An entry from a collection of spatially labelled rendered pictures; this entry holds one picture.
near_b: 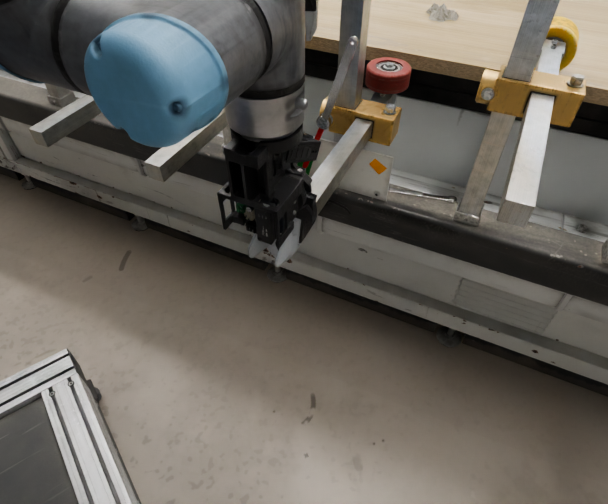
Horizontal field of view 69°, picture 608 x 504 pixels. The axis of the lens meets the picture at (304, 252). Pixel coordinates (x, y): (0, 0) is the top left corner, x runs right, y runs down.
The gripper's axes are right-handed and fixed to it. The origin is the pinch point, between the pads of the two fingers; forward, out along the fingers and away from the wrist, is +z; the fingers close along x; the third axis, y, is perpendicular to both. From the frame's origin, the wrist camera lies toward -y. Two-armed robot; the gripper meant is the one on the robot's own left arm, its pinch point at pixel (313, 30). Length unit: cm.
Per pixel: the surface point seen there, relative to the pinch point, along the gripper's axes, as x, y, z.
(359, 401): 7, -15, 101
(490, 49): -23.6, -33.1, 11.2
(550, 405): 4, -71, 101
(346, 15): -4.9, -4.6, -0.5
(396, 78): -9.5, -14.0, 11.0
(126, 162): -29, 52, 46
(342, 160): 9.7, -5.2, 15.1
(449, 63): -17.8, -24.5, 11.7
